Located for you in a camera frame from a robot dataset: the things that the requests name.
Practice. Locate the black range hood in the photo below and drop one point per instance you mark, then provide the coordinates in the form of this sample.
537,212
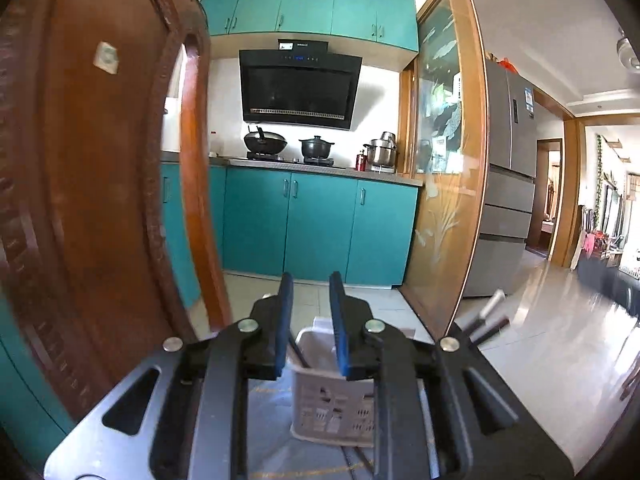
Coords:
300,85

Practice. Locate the wooden door frame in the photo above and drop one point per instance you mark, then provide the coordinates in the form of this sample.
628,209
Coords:
570,185

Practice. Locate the dark low furniture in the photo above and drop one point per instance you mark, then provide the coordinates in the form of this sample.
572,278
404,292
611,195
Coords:
610,280

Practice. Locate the grey refrigerator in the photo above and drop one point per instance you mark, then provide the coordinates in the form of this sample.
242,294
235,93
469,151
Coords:
505,210

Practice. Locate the blue cloth with yellow stripes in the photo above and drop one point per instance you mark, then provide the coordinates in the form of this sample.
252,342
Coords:
270,440

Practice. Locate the green wall garland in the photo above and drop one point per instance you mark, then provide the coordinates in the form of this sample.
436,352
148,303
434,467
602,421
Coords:
600,170

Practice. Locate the white sticker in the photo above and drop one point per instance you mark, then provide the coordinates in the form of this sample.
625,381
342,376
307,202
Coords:
106,57

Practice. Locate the gas stove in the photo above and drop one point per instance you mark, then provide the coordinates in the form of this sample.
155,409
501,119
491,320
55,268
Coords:
287,161

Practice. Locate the ceiling lamp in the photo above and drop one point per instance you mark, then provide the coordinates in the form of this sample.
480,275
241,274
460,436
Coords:
629,52

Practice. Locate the black wok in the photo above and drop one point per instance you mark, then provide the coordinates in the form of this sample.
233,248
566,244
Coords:
267,142

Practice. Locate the teal upper kitchen cabinets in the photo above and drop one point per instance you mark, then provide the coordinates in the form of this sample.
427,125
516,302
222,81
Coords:
310,5

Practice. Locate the teal lower kitchen cabinets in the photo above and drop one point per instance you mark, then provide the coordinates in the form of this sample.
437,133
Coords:
320,220

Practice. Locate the carved wooden chair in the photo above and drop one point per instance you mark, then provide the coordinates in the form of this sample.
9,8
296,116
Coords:
90,185

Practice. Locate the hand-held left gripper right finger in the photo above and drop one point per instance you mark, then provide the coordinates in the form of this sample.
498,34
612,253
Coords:
340,330

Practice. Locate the white chopstick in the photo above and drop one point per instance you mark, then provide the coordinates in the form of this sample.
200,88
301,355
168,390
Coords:
492,302

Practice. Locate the steel stock pot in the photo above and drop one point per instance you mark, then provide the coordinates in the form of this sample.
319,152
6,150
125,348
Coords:
382,154

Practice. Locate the red bottle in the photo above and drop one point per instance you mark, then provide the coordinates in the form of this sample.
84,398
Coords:
360,161

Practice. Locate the white perforated utensil basket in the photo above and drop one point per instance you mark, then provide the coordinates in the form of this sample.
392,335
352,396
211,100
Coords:
325,410

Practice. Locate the frosted glass sliding door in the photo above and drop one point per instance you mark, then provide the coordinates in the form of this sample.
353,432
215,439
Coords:
445,160

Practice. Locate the grey kitchen countertop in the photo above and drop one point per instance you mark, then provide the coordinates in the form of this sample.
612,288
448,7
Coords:
390,176

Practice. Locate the teal kitchen cabinets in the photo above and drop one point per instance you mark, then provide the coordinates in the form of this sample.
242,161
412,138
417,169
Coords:
310,5
320,220

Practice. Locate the black lidded pot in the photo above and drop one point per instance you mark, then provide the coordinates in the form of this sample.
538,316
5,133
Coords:
316,148

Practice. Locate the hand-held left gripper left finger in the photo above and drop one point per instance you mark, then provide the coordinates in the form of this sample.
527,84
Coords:
285,320

